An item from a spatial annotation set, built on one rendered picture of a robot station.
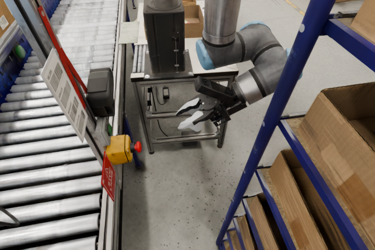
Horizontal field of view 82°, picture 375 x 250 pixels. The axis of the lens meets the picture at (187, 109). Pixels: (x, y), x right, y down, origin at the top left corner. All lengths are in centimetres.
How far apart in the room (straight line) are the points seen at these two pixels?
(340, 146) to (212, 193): 128
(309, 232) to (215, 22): 48
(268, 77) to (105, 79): 44
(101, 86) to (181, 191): 111
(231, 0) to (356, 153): 37
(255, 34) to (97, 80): 46
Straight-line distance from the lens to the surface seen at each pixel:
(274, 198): 60
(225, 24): 56
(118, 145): 74
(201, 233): 151
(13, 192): 96
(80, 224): 81
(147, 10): 103
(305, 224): 52
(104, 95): 61
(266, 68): 62
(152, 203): 157
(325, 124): 39
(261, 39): 67
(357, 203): 39
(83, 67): 136
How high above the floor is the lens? 146
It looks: 47 degrees down
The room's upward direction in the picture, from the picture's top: straight up
